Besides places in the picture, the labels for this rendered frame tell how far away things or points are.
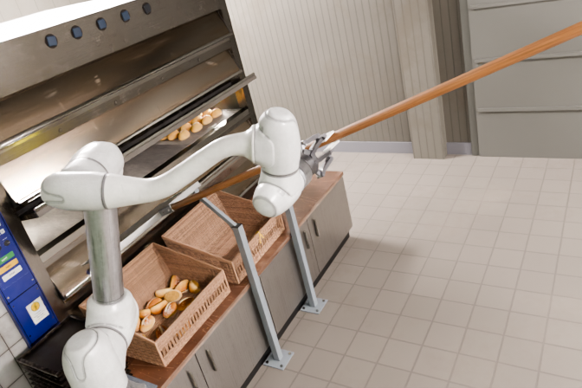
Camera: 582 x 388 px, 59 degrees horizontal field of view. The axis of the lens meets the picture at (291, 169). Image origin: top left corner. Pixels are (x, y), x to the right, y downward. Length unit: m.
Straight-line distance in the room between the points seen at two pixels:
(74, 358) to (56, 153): 1.18
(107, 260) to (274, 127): 0.77
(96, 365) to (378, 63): 3.96
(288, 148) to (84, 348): 0.90
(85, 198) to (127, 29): 1.66
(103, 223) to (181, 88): 1.67
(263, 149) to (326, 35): 3.96
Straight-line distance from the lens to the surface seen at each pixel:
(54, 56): 2.70
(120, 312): 1.89
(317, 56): 5.32
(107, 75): 2.87
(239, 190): 3.65
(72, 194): 1.48
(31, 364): 2.50
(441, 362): 3.09
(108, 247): 1.75
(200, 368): 2.75
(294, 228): 3.17
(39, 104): 2.63
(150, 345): 2.58
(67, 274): 2.77
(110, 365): 1.81
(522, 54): 1.45
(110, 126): 2.86
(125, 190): 1.45
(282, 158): 1.31
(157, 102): 3.09
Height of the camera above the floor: 2.25
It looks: 24 degrees down
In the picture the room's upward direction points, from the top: 14 degrees counter-clockwise
